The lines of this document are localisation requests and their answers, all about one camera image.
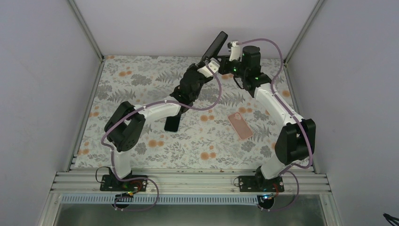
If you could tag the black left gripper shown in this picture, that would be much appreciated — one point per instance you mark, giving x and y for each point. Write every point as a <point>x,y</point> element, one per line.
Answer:
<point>200,64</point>

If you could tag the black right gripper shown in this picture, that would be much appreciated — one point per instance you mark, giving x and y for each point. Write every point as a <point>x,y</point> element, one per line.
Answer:
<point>222,68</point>

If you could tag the green phone with black screen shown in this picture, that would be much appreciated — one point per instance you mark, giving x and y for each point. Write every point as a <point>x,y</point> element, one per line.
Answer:
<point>172,123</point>

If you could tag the pink silicone phone case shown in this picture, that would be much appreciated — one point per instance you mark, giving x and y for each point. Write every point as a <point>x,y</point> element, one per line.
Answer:
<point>240,126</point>

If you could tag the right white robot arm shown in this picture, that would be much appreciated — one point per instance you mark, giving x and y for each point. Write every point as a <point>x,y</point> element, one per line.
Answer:
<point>295,143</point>

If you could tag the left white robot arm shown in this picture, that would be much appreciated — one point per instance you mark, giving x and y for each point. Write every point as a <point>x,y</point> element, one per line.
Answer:
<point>124,128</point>

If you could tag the floral patterned table mat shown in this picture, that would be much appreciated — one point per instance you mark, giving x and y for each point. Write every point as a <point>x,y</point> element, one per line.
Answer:
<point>205,138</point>

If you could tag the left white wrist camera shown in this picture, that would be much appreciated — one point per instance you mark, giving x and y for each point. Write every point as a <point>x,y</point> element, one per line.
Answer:
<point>210,69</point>

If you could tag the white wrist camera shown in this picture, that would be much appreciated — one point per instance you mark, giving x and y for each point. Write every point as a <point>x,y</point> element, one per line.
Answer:
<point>235,50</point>
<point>210,69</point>

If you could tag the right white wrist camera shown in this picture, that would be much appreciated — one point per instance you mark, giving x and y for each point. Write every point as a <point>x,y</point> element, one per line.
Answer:
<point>235,50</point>

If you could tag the aluminium frame post left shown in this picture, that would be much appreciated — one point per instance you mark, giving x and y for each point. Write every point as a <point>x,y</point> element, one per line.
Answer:
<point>86,29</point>

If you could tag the aluminium frame post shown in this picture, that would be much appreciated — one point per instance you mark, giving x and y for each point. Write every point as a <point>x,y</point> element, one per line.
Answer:
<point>304,30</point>
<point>86,29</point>

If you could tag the aluminium frame post right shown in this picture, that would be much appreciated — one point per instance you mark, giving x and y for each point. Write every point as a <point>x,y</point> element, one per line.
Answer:
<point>304,30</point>

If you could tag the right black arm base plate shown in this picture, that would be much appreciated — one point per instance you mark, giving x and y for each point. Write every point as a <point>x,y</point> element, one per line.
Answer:
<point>254,184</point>

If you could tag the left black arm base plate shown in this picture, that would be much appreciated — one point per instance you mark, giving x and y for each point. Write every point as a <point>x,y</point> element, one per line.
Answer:
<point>110,183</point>

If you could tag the aluminium front rail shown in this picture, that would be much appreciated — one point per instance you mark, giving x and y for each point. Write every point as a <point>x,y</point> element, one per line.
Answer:
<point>190,182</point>

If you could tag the white slotted cable duct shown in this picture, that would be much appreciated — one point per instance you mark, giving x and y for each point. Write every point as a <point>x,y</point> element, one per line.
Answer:
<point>168,199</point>

